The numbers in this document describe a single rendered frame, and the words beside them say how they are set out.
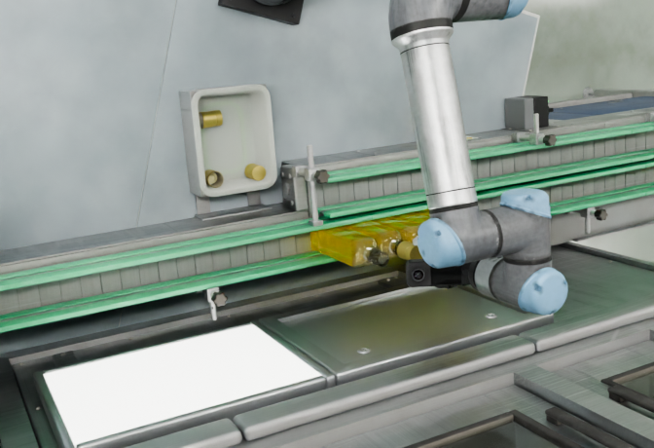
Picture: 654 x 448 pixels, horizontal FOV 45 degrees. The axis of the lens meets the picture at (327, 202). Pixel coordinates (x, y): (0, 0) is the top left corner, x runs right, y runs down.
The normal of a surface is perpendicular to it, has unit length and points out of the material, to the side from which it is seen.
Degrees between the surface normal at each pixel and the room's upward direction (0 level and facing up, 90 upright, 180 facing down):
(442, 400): 0
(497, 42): 0
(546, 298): 0
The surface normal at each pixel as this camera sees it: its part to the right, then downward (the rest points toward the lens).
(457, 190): 0.15, -0.04
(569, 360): 0.46, 0.14
